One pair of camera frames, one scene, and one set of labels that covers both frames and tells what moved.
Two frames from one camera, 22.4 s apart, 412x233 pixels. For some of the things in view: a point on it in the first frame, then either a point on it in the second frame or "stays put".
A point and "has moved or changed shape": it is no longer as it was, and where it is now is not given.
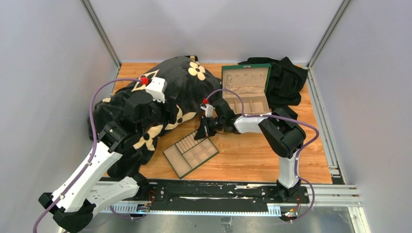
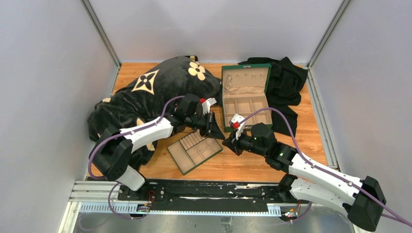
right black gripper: (203, 131) → (233, 144)
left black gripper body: (160, 114) → (196, 121)
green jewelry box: (251, 82) stays put
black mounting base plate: (214, 193) stays put
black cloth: (285, 79) stays put
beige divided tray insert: (188, 154) has moved or changed shape
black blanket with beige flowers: (191, 84) stays put
